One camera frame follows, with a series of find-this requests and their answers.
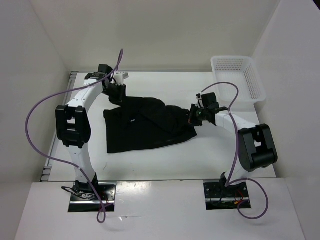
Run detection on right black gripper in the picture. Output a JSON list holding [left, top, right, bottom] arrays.
[[182, 103, 209, 127]]

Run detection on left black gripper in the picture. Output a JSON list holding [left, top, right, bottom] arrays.
[[102, 83, 129, 108]]

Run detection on black shorts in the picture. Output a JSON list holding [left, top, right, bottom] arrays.
[[103, 96, 197, 154]]

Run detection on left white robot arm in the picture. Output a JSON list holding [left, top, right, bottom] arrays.
[[55, 64, 129, 200]]

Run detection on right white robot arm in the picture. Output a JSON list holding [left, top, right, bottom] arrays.
[[188, 93, 278, 197]]

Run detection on white plastic basket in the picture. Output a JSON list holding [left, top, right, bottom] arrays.
[[210, 56, 266, 104]]

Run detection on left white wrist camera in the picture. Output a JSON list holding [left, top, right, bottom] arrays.
[[113, 72, 129, 86]]

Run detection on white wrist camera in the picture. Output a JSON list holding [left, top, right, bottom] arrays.
[[113, 72, 129, 86], [196, 93, 203, 108]]

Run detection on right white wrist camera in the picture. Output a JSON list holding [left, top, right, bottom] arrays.
[[196, 93, 203, 108]]

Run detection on aluminium table edge rail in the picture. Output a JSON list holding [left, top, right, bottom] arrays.
[[39, 71, 80, 182]]

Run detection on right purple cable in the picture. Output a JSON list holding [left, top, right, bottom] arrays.
[[201, 82, 270, 220]]

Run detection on purple cable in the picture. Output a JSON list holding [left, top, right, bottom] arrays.
[[201, 82, 270, 220], [25, 48, 125, 223]]

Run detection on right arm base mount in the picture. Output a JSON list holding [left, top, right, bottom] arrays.
[[203, 179, 251, 211]]

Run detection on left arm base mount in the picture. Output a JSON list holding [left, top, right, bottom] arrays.
[[62, 181, 117, 213]]

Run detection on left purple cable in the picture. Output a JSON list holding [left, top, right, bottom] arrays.
[[25, 48, 125, 223]]

